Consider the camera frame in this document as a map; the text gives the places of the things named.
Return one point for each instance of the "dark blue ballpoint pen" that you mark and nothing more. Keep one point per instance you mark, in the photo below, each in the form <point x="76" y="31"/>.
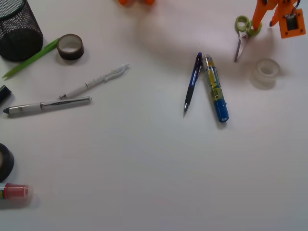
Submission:
<point x="194" y="77"/>

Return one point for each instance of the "brown tape roll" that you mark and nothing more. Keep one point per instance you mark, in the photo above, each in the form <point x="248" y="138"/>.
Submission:
<point x="70" y="47"/>

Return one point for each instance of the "black mesh pen holder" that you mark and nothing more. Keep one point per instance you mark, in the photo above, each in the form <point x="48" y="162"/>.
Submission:
<point x="20" y="34"/>

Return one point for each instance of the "green pen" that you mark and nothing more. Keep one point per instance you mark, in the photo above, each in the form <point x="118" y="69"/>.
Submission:
<point x="50" y="47"/>

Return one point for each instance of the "green handled scissors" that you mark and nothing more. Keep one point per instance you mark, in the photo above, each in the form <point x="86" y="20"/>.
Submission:
<point x="245" y="30"/>

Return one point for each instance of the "orange robot base part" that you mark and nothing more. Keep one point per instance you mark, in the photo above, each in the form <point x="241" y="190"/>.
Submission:
<point x="130" y="2"/>

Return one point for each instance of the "orange gripper finger with motor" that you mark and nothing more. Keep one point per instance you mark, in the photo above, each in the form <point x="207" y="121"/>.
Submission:
<point x="290" y="18"/>

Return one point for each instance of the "clear tape roll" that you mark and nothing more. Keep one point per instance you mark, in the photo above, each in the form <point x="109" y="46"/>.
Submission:
<point x="264" y="73"/>

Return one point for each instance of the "red cap marker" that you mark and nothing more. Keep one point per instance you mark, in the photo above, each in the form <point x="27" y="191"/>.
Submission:
<point x="21" y="193"/>

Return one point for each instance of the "white dotted pen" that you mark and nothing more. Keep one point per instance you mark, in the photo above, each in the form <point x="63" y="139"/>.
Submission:
<point x="95" y="82"/>

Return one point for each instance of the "silver white pen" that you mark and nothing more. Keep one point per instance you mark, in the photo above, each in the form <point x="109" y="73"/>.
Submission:
<point x="44" y="107"/>

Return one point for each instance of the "orange pointed gripper finger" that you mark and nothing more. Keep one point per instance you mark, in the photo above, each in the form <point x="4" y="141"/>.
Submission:
<point x="262" y="7"/>

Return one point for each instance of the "black electrical tape roll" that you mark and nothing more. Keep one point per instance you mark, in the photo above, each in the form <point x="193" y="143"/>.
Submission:
<point x="6" y="162"/>

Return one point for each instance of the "black marker at edge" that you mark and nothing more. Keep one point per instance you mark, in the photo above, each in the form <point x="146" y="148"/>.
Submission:
<point x="4" y="93"/>

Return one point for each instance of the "blue cap marker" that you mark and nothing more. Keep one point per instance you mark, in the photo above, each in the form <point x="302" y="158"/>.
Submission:
<point x="215" y="89"/>

